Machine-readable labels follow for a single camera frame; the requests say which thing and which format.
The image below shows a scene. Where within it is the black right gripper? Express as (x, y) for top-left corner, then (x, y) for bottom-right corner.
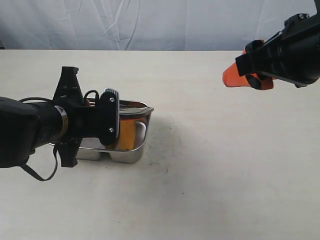
(222, 34), (320, 90)

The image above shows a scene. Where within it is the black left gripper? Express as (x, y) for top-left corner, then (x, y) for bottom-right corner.
(51, 66), (99, 168)

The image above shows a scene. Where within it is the yellow toy cheese wedge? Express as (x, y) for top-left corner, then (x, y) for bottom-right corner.
(118, 119), (137, 151)

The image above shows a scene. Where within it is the dark transparent lunch box lid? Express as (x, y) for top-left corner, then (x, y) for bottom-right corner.
(119, 106), (154, 120)

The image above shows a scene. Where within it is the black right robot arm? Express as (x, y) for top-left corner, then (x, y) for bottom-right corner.
(222, 34), (320, 91)

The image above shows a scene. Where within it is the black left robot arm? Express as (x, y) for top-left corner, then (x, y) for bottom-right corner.
(0, 66), (99, 168)

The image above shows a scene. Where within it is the stainless steel lunch box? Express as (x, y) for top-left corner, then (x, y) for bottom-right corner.
(52, 98), (152, 164)

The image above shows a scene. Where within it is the blue wrinkled backdrop cloth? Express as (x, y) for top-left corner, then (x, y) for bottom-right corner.
(0, 0), (317, 51)

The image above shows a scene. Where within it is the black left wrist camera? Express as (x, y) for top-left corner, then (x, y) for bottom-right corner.
(95, 88), (120, 146)

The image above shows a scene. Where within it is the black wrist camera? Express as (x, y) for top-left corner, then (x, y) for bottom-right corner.
(282, 13), (320, 40)
(95, 88), (120, 146)

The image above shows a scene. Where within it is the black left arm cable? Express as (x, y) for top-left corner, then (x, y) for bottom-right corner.
(18, 89), (101, 182)

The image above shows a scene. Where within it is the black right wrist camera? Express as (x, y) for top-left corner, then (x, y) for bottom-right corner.
(282, 13), (320, 40)

